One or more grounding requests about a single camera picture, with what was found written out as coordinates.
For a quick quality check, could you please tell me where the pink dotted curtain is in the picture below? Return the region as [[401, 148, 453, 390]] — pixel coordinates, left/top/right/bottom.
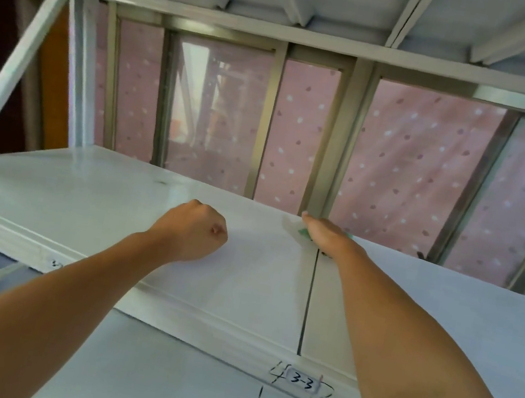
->
[[61, 3, 525, 296]]

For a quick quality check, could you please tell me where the white metal shelving rack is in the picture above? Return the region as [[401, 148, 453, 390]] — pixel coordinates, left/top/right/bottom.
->
[[0, 0, 525, 398]]

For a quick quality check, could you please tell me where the green cleaning cloth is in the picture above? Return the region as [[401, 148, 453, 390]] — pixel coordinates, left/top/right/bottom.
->
[[296, 224, 356, 250]]

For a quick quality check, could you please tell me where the metal sliding window frame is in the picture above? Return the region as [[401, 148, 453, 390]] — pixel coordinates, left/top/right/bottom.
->
[[71, 0, 525, 296]]

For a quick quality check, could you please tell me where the person's left hand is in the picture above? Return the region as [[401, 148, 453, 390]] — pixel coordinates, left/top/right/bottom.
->
[[142, 191, 234, 270]]

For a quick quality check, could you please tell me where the person's right hand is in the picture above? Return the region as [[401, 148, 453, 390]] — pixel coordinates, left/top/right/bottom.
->
[[295, 210, 375, 267]]

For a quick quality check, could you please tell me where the person's right forearm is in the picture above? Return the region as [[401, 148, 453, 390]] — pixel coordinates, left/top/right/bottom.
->
[[309, 248, 525, 398]]

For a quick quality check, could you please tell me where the person's left forearm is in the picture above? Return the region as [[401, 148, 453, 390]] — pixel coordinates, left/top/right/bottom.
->
[[0, 207, 176, 398]]

